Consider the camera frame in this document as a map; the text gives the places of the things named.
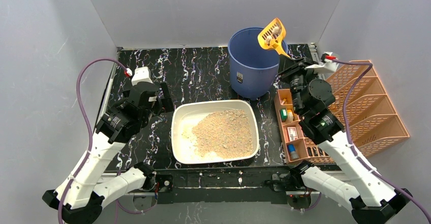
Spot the yellow slotted litter scoop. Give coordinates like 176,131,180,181
257,18,291,58

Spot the white plastic litter box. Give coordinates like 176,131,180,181
171,100,260,165

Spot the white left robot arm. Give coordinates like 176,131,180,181
42,82,174,223

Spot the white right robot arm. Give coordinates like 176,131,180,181
278,54,413,223

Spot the red white small box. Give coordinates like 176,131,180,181
287,126,298,142

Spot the beige cat litter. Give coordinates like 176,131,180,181
181,109,254,159

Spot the blue plastic bucket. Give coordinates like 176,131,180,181
228,27,280,100

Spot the green yellow small container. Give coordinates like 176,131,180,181
280,108,294,122

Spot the blue capped small bottle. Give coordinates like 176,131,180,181
287,144,299,161

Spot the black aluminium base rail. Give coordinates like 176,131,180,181
155,166,311,208

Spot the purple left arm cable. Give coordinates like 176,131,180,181
57,58,134,224

